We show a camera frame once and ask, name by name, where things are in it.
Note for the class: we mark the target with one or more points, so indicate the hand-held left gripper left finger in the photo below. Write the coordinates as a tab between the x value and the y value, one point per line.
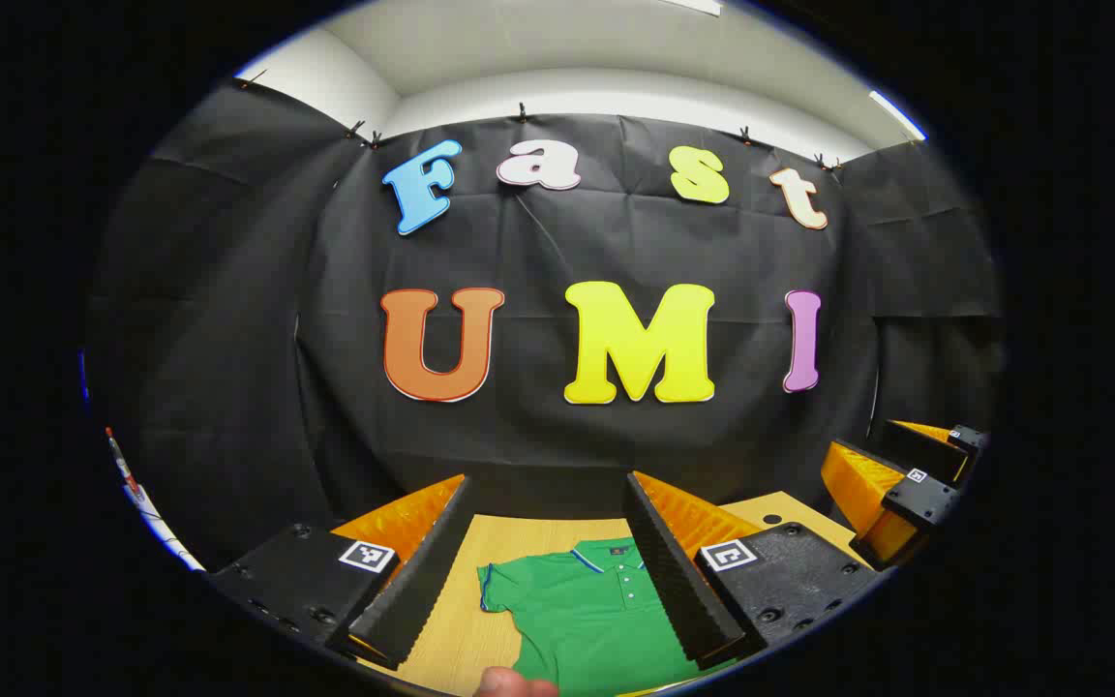
422	581

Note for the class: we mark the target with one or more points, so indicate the black backdrop cloth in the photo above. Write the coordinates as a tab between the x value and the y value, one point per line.
538	242

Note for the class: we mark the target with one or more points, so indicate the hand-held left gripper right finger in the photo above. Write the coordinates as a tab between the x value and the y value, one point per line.
674	581

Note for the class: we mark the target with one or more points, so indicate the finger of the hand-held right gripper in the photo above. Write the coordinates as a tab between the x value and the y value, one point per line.
920	501
920	447

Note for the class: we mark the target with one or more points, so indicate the white ceiling light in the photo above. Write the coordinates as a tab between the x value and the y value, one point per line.
698	5

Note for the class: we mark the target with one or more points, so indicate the green T-shirt with blue trim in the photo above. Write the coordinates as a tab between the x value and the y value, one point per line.
577	620

